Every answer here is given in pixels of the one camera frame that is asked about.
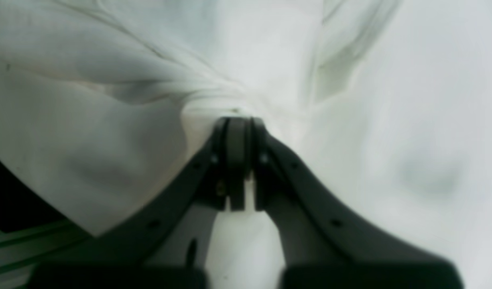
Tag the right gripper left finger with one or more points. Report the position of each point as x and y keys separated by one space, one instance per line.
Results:
x=164 y=245

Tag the white printed T-shirt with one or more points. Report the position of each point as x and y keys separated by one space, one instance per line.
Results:
x=102 y=102

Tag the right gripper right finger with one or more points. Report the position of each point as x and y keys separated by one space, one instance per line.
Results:
x=326 y=245

